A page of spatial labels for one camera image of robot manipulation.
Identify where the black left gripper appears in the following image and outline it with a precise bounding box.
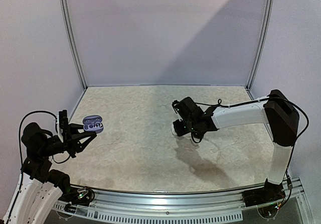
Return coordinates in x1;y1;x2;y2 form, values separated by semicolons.
39;123;96;157

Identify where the white oval charging case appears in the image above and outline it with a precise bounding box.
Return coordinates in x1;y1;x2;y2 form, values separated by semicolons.
171;125;177;136

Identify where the silver blue charging case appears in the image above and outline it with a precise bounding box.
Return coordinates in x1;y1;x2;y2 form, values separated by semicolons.
82;115;104;134

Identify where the silver earbud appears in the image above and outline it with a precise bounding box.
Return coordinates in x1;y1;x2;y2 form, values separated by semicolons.
87;122;104;132

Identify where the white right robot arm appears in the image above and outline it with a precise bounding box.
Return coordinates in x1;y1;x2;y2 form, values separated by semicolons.
172;89;299;202

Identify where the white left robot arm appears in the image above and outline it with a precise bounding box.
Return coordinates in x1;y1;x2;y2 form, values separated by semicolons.
1;122;97;223

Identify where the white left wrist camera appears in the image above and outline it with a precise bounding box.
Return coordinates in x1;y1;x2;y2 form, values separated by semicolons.
56;109;68;142

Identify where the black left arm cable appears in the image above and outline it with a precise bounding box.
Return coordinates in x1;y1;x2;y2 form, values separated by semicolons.
19;110;70;164

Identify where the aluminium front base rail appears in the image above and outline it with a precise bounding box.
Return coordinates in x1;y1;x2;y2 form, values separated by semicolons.
45;178;313;223

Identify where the white perforated cable tray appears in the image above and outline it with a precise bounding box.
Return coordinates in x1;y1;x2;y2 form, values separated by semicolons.
50;201;244;223

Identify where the aluminium left corner post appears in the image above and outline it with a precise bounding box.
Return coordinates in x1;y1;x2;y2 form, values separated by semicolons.
60;0;88;91

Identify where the aluminium corner post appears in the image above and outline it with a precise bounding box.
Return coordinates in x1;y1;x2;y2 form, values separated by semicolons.
60;0;88;91
245;0;273;92

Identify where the aluminium right corner post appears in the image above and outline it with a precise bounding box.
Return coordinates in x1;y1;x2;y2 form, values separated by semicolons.
245;0;273;92

